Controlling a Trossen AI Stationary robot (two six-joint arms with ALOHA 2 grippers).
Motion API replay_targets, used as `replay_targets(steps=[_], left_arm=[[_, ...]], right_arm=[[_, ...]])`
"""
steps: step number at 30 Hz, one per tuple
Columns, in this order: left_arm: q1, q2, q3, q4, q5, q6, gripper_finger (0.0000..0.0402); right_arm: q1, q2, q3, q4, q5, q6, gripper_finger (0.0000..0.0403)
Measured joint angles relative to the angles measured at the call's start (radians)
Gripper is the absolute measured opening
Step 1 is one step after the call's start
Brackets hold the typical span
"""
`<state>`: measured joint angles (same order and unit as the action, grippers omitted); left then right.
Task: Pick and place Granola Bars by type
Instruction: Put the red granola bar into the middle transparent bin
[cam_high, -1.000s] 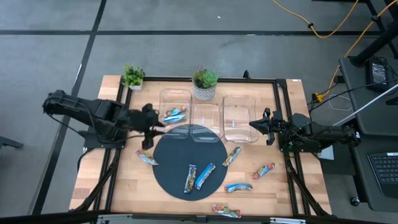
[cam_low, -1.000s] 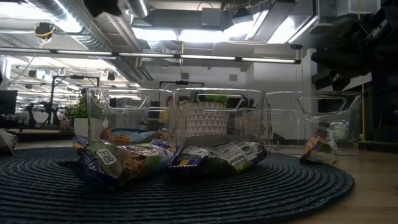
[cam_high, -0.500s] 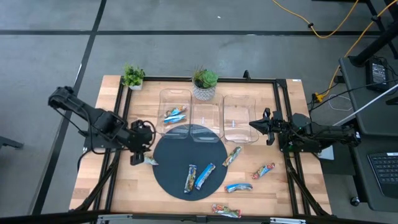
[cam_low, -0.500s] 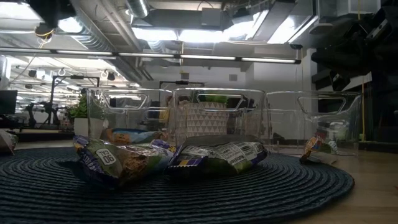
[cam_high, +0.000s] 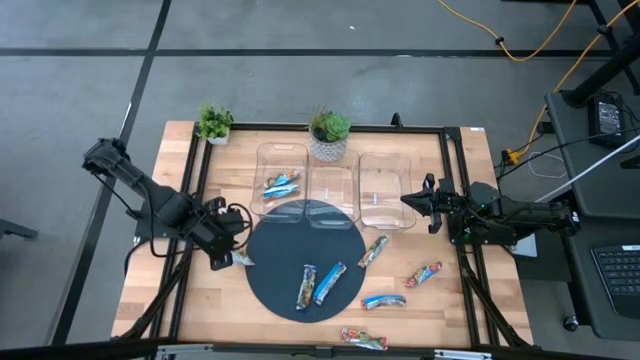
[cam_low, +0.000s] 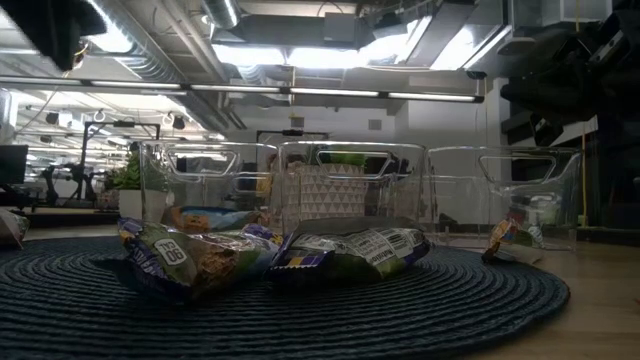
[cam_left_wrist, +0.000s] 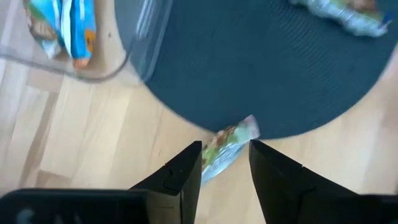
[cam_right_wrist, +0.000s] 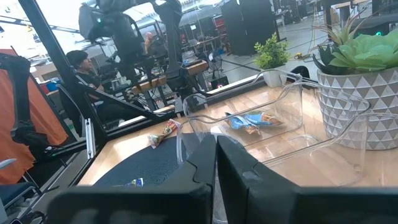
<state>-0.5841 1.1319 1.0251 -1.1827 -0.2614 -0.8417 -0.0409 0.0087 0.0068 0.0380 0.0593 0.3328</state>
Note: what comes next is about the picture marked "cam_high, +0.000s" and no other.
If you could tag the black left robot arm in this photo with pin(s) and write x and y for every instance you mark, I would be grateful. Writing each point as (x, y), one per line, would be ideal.
(165, 205)

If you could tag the round dark mat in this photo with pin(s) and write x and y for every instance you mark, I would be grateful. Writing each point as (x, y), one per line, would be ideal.
(285, 280)

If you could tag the black crossbeam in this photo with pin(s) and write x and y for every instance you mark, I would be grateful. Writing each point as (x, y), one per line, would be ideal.
(100, 347)

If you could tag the brown green granola bar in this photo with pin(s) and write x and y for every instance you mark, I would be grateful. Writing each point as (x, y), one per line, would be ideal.
(306, 287)

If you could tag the blue orange granola bar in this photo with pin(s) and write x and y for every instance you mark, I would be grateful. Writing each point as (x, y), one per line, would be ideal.
(283, 178)

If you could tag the black stand beam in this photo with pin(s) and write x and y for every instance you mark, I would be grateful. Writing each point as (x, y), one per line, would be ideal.
(605, 70)

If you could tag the silver bracket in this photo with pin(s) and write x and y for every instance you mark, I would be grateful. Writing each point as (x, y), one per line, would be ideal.
(185, 350)
(462, 355)

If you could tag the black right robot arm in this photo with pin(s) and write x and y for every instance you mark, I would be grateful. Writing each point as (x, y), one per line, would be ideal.
(530, 215)

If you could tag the light blue granola bar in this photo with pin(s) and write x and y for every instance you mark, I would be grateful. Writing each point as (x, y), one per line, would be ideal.
(330, 283)

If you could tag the white sheet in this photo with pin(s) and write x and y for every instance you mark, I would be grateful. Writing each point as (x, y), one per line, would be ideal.
(527, 247)

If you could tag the white green granola bar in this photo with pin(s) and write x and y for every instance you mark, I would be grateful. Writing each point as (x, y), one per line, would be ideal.
(245, 258)

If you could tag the black keyboard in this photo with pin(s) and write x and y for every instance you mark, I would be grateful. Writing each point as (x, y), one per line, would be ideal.
(622, 275)

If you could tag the succulent in patterned pot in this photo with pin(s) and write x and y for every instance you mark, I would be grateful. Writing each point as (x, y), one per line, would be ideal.
(327, 150)

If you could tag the clear plastic bin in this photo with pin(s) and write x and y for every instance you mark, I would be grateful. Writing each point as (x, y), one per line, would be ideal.
(332, 200)
(385, 200)
(280, 160)

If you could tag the black furniture foot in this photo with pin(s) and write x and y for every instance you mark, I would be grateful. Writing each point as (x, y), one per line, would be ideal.
(15, 230)

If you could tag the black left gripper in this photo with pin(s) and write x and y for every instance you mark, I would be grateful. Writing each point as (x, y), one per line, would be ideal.
(220, 232)

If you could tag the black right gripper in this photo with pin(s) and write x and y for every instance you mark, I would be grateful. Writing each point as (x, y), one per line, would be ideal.
(452, 206)

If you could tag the small green plant white pot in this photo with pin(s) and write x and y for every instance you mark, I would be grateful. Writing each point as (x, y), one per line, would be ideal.
(215, 122)

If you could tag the red chocolate chip granola bar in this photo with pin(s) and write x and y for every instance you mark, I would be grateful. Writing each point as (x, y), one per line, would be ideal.
(423, 274)

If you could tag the black caster wheel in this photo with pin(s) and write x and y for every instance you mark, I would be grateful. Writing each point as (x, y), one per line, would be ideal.
(570, 323)

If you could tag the white rod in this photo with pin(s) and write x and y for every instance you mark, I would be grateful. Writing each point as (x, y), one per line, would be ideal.
(590, 174)

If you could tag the black aluminium table frame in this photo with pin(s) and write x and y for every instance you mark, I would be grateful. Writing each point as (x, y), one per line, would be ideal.
(350, 128)

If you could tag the black clamp knob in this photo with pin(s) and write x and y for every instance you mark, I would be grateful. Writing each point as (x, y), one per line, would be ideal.
(396, 121)

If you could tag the dark grey desk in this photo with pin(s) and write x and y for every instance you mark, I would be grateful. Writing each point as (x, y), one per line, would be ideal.
(615, 225)

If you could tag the black power adapter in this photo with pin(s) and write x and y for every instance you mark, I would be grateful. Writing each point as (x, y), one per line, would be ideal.
(606, 120)

